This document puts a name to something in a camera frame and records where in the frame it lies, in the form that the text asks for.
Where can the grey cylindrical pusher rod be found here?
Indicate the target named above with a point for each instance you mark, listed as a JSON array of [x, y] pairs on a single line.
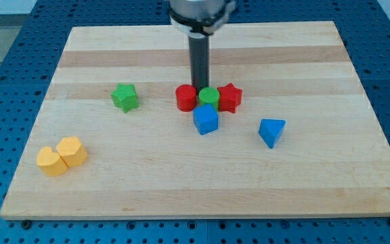
[[199, 62]]

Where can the yellow heart block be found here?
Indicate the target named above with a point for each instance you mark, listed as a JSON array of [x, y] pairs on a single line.
[[50, 162]]

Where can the red star block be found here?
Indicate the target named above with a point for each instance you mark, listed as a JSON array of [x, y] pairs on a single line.
[[230, 98]]

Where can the green cylinder block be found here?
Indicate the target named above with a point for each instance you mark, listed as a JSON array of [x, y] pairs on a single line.
[[209, 95]]

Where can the green star block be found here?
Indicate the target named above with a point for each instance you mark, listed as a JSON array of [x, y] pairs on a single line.
[[125, 97]]

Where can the yellow hexagon block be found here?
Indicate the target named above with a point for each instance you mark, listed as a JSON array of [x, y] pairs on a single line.
[[72, 151]]

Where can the light wooden board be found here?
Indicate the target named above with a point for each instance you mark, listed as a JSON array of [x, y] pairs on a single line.
[[331, 161]]

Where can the blue cube block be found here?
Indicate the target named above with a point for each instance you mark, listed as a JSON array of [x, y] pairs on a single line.
[[206, 119]]

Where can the red cylinder block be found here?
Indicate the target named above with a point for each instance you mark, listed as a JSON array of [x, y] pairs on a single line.
[[186, 97]]

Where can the blue triangle block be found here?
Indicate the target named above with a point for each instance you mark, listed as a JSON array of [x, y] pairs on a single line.
[[271, 130]]

